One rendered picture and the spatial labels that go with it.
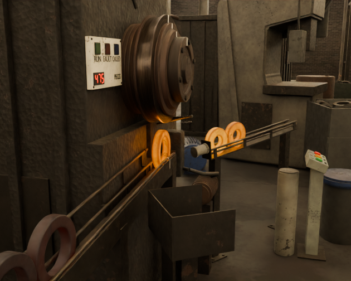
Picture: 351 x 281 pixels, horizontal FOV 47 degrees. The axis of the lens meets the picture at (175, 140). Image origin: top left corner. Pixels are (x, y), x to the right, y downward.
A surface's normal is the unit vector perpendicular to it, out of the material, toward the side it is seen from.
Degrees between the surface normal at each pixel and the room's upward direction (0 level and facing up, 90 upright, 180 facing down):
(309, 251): 90
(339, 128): 90
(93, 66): 90
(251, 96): 90
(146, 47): 66
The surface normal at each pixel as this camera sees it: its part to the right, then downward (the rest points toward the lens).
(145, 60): -0.27, 0.02
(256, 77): -0.50, 0.18
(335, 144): -0.01, 0.20
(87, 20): 0.96, 0.06
